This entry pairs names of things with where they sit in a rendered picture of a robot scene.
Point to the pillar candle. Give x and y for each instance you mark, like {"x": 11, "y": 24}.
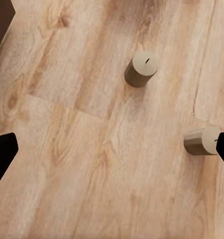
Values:
{"x": 202, "y": 141}
{"x": 141, "y": 68}

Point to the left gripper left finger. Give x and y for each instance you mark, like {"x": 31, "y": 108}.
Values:
{"x": 8, "y": 151}

